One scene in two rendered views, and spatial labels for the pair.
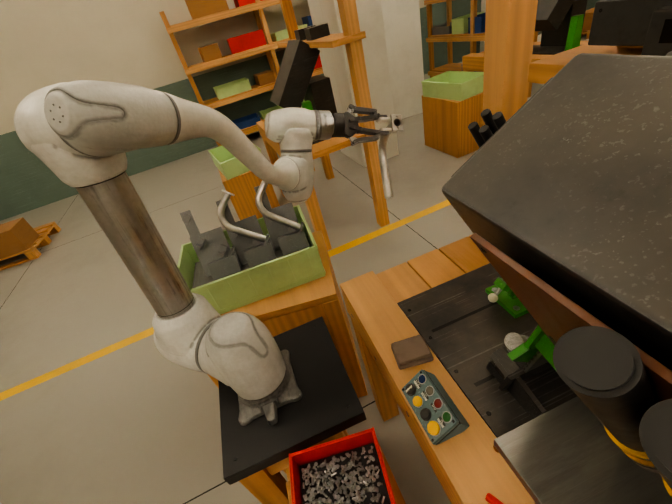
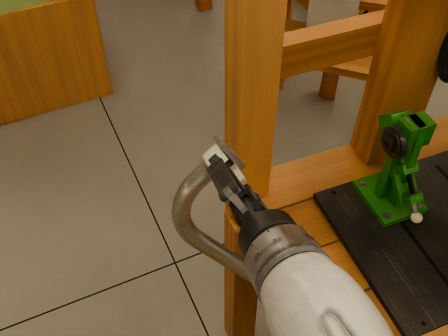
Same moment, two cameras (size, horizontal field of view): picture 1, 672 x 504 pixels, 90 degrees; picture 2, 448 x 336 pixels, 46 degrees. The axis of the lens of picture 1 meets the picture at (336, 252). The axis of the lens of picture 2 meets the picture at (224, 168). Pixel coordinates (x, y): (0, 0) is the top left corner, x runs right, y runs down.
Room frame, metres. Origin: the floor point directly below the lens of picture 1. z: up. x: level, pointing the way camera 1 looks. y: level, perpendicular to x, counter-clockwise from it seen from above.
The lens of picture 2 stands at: (1.25, 0.22, 1.95)
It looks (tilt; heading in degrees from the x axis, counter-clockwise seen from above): 48 degrees down; 258
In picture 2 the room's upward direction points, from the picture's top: straight up
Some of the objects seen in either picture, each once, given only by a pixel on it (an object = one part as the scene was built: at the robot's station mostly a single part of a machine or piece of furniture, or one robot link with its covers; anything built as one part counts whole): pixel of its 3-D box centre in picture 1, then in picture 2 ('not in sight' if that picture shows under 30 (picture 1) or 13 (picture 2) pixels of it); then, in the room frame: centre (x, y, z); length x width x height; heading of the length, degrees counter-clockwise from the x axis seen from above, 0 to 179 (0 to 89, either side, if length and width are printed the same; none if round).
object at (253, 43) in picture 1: (273, 61); not in sight; (7.04, 0.15, 1.14); 3.01 x 0.54 x 2.28; 103
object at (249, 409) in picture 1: (264, 385); not in sight; (0.60, 0.30, 0.92); 0.22 x 0.18 x 0.06; 11
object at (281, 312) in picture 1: (284, 330); not in sight; (1.29, 0.38, 0.39); 0.68 x 0.52 x 0.79; 90
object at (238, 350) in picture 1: (242, 350); not in sight; (0.62, 0.31, 1.06); 0.18 x 0.16 x 0.22; 56
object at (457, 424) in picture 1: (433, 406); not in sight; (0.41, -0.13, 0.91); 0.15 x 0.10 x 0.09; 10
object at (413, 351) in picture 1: (411, 351); not in sight; (0.58, -0.13, 0.91); 0.10 x 0.08 x 0.03; 90
